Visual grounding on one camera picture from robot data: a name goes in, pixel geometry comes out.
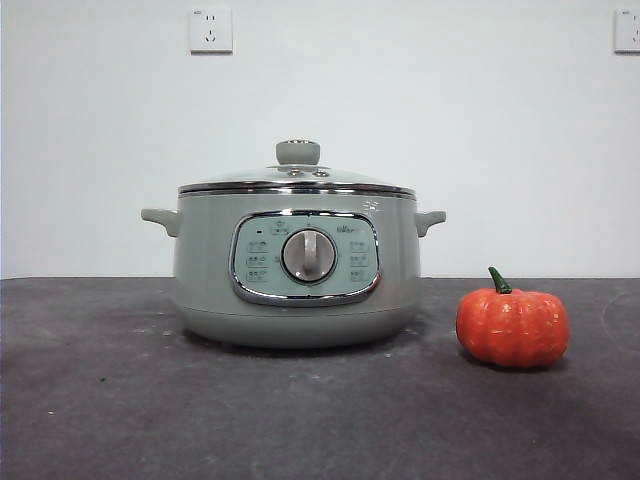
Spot glass lid with green knob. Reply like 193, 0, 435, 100
177, 140, 417, 195

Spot orange toy pumpkin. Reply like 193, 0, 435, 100
455, 266, 571, 371

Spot pale green electric pot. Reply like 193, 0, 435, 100
140, 191, 447, 350

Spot white wall socket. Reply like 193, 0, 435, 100
613, 8, 640, 55
188, 6, 234, 56

